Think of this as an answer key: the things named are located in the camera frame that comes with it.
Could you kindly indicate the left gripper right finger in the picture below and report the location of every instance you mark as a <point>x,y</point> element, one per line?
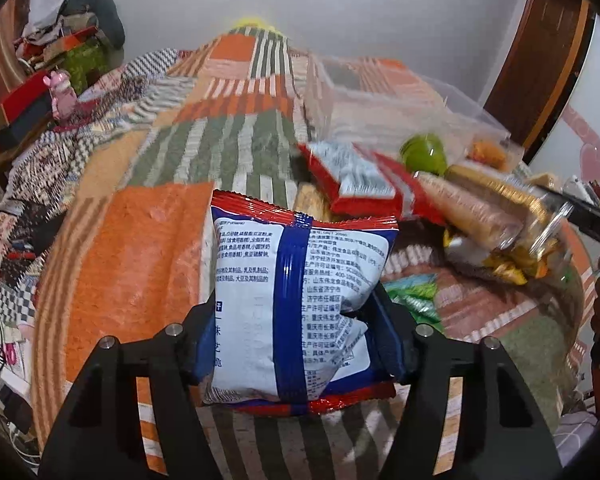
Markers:
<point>502,432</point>

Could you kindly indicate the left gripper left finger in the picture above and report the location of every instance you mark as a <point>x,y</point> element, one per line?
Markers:
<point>96,434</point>

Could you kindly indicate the gold band cracker tube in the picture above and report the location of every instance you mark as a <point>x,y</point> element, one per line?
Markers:
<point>538,210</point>

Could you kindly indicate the blue white snack bag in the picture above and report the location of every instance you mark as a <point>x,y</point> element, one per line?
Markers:
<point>287,338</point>

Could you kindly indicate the yellow snack wrapper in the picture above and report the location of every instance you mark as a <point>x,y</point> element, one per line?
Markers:
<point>469,258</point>

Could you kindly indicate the purple label biscuit roll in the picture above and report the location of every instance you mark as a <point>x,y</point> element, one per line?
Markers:
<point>486,224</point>

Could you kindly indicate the orange snack bag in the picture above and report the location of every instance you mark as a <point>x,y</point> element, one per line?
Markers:
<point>488,153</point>

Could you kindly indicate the small green snack packet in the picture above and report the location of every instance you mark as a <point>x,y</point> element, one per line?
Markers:
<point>417,293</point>

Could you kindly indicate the green jelly cup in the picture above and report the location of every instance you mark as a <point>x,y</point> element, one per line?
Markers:
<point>424,152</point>

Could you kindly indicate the patchwork striped bedspread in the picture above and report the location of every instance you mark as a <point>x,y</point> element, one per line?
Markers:
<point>134,251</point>

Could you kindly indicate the red white snack bag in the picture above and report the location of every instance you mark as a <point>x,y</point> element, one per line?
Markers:
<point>359,182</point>

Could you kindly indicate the checkered patchwork quilt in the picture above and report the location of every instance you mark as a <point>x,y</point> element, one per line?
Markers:
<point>42,184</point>

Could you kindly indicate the clear plastic storage bin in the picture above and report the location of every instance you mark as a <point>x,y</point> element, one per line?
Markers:
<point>382,105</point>

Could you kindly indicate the pink plush toy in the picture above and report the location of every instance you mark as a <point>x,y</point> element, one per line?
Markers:
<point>62,94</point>

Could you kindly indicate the red box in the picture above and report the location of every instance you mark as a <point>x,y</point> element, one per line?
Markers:
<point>21,98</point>

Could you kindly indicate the yellow pillow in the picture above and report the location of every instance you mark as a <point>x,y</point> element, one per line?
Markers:
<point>254,21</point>

